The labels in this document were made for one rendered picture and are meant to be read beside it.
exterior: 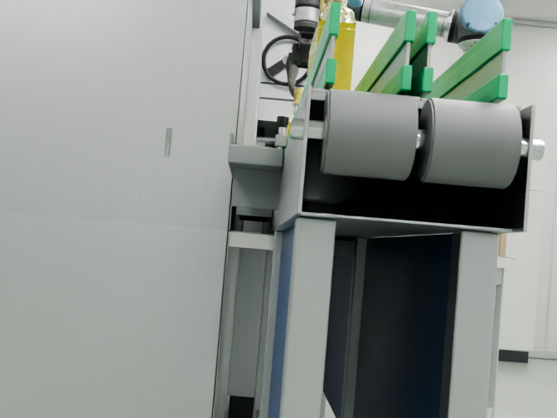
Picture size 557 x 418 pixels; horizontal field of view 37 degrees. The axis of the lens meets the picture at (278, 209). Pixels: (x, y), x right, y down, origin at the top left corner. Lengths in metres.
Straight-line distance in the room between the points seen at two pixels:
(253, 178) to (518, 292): 5.19
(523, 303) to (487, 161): 5.74
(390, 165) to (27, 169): 1.21
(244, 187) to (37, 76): 0.66
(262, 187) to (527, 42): 5.89
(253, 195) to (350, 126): 0.66
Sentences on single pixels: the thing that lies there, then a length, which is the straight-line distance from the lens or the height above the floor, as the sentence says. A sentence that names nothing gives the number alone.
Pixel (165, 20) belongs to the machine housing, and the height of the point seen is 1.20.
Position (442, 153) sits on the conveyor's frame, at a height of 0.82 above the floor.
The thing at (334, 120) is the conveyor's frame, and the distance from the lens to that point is 0.74.
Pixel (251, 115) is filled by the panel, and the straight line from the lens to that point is 2.29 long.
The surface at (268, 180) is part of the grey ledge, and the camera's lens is 1.39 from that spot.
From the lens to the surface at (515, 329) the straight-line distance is 6.50.
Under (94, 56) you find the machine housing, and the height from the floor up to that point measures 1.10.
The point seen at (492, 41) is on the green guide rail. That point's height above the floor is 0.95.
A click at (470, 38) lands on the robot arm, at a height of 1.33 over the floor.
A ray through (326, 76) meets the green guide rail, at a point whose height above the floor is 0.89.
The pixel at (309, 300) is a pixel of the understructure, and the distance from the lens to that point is 0.83.
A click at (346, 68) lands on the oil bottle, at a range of 1.25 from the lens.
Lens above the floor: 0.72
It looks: 3 degrees up
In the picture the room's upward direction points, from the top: 5 degrees clockwise
